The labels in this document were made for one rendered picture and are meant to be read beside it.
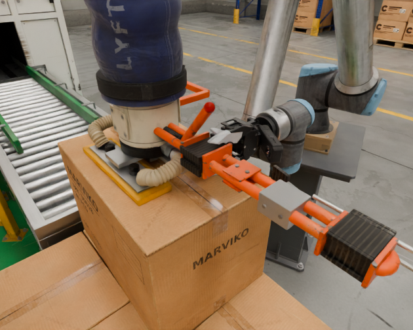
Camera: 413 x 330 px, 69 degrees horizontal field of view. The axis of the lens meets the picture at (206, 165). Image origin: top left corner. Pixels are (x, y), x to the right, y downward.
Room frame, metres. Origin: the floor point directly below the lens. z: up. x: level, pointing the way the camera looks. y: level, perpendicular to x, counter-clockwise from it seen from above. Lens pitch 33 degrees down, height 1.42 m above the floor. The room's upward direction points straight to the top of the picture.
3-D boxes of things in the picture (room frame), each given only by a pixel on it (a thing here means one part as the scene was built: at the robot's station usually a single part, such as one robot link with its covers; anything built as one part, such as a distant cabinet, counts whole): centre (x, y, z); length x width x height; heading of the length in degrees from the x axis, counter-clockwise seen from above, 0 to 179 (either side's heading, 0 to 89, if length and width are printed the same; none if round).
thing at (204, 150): (0.58, 0.00, 1.07); 0.10 x 0.08 x 0.06; 131
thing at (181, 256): (0.76, 0.15, 0.74); 0.60 x 0.40 x 0.40; 39
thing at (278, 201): (0.42, -0.14, 1.07); 0.07 x 0.07 x 0.04; 41
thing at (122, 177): (0.71, 0.24, 0.97); 0.34 x 0.10 x 0.05; 41
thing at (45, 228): (1.03, 0.39, 0.58); 0.70 x 0.03 x 0.06; 131
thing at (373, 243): (0.31, -0.22, 1.07); 0.08 x 0.07 x 0.05; 41
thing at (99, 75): (0.77, 0.16, 1.19); 0.23 x 0.23 x 0.04
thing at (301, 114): (0.78, -0.24, 1.07); 0.12 x 0.09 x 0.10; 131
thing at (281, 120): (0.72, -0.17, 1.07); 0.09 x 0.05 x 0.10; 41
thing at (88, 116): (2.36, 1.18, 0.60); 1.60 x 0.10 x 0.09; 41
